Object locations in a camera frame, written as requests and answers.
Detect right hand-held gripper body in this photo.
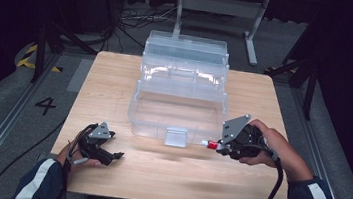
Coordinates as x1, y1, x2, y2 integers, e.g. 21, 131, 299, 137
218, 111, 279, 165

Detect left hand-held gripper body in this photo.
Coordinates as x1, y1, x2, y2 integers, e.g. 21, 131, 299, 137
77, 118, 118, 156

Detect red and white ointment tube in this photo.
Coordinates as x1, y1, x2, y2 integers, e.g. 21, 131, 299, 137
200, 139, 220, 151

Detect clear plastic storage box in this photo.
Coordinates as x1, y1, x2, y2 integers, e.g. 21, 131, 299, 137
124, 28, 239, 153

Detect person's left hand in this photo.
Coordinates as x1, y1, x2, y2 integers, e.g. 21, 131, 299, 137
54, 132, 106, 172

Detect person's right hand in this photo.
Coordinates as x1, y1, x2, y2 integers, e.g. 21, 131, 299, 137
237, 116, 320, 185

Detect grey floor plate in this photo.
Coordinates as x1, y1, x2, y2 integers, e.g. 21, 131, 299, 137
66, 56, 95, 95

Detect black metal stand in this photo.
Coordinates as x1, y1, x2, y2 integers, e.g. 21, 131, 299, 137
258, 47, 326, 123
29, 17, 102, 91

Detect yellow and black floor tape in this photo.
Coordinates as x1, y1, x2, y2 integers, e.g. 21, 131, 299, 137
15, 41, 67, 74

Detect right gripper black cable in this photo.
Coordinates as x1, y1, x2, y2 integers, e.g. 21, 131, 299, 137
248, 145, 288, 199

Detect black floor cable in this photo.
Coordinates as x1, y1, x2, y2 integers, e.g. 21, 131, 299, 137
0, 111, 68, 199

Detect tangle of floor cables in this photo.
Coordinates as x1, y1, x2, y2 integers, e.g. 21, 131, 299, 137
111, 0, 180, 62

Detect grey metal desk frame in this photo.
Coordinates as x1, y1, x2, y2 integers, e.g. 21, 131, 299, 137
167, 0, 270, 68

